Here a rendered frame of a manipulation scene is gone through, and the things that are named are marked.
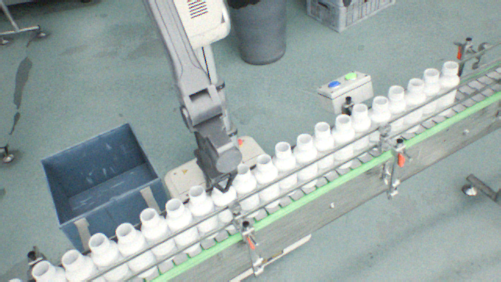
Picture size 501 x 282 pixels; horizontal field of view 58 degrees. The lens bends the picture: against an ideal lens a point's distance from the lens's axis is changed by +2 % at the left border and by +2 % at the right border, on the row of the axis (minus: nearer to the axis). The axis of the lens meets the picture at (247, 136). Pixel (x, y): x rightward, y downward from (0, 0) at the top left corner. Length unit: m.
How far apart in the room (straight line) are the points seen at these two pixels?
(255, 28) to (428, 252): 1.76
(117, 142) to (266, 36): 1.76
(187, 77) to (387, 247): 1.66
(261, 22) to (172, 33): 2.28
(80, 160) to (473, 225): 1.81
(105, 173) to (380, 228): 1.35
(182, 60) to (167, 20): 0.07
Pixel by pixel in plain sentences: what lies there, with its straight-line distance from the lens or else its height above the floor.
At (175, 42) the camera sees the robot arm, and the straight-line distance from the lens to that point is 0.83.
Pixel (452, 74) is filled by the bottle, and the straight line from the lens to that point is 1.36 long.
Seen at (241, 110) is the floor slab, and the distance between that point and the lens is 2.96.
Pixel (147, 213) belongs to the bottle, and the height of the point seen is 1.15.
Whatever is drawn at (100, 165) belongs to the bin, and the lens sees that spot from 1.70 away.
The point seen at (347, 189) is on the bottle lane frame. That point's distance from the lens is 1.29.
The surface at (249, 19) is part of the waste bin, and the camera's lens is 3.08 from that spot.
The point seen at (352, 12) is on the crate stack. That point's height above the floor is 0.12.
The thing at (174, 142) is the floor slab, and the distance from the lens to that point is 2.86.
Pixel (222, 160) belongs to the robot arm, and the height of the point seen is 1.34.
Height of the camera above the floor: 1.96
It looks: 45 degrees down
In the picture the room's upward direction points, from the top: 10 degrees counter-clockwise
